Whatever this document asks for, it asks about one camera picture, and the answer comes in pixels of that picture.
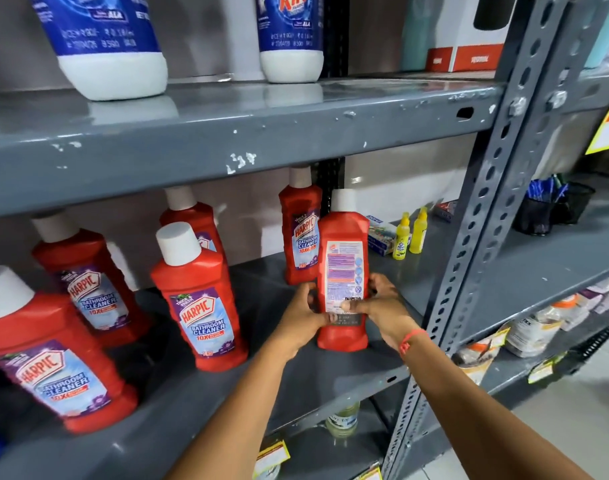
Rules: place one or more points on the white bottle blue label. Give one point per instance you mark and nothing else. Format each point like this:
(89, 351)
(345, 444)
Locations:
(290, 44)
(109, 54)

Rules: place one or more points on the bunch of blue pens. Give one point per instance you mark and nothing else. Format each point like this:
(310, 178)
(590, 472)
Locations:
(542, 188)

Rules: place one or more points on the small yellow bottle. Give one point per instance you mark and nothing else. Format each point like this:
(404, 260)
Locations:
(418, 234)
(401, 239)

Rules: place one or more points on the white and red box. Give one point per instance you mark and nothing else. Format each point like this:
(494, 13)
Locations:
(464, 49)

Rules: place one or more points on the person's right thumb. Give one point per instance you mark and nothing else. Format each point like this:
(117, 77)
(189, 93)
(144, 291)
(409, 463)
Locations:
(355, 306)

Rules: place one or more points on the teal bottle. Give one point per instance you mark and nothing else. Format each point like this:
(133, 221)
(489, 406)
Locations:
(415, 34)

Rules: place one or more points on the black mesh pen holder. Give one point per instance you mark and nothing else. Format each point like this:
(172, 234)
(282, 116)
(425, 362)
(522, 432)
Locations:
(533, 217)
(574, 202)

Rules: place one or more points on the red cleaner bottle white cap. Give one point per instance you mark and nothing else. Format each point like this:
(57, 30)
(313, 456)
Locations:
(342, 229)
(197, 219)
(298, 234)
(59, 364)
(199, 304)
(92, 289)

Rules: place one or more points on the blue and white box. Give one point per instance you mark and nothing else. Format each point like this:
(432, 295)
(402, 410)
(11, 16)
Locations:
(380, 237)

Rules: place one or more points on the small red box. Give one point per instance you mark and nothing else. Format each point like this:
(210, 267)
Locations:
(445, 210)

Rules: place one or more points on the person's left forearm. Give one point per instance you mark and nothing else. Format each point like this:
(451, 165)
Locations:
(234, 419)

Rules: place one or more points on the person's right forearm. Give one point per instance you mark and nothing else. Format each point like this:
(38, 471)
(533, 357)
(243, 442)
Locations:
(474, 419)

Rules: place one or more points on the clear glass bottle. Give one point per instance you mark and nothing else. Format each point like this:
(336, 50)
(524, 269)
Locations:
(342, 420)

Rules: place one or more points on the grey metal shelf rack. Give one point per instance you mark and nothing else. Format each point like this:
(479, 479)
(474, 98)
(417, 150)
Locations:
(534, 264)
(234, 129)

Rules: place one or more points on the row of white packets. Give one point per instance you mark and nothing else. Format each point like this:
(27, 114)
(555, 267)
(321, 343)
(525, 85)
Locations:
(602, 294)

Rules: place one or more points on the person's right hand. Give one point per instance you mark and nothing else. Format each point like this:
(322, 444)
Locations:
(389, 317)

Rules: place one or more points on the teal container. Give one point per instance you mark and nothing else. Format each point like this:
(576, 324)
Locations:
(604, 29)

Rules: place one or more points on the person's left hand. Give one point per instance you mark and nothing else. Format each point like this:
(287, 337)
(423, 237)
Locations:
(297, 327)

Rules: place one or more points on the person's left thumb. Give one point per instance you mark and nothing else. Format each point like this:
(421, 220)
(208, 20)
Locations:
(327, 319)

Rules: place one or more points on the white packet orange print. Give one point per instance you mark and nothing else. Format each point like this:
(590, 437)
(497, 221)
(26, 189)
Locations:
(534, 329)
(479, 357)

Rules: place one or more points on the yellow shelf price tag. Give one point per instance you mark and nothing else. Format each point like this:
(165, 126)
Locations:
(369, 474)
(271, 457)
(545, 369)

